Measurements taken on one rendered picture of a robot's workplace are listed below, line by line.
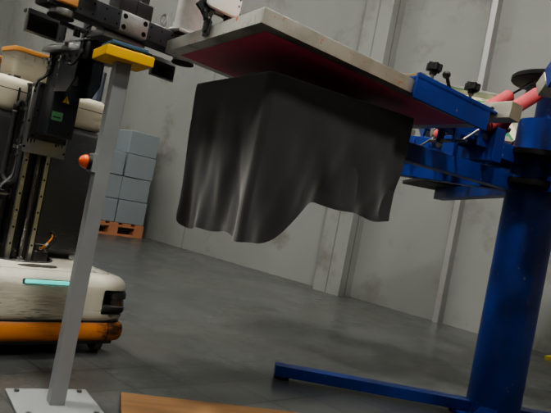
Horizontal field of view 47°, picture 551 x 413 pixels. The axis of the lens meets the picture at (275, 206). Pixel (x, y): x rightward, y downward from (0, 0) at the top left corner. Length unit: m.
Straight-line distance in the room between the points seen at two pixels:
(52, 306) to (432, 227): 3.78
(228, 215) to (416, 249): 3.93
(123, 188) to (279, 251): 2.23
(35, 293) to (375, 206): 1.12
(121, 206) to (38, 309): 5.57
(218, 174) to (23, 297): 0.82
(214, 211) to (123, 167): 5.99
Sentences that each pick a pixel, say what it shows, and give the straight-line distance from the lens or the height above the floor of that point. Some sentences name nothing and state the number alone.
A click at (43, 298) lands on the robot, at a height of 0.20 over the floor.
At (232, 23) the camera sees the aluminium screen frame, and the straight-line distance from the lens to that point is 1.63.
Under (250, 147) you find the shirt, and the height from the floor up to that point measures 0.76.
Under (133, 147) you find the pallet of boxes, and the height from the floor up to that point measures 1.07.
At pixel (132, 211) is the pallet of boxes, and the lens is 7.81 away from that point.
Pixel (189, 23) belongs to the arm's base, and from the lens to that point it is 2.19.
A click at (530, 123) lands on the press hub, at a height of 1.13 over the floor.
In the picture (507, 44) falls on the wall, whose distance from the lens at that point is 5.51.
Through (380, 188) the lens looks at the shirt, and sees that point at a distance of 1.78.
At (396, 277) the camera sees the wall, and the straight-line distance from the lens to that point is 5.57.
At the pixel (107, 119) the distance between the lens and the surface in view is 1.74.
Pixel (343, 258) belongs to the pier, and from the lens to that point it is 5.68.
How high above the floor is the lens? 0.61
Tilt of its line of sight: 1 degrees up
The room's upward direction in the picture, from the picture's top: 11 degrees clockwise
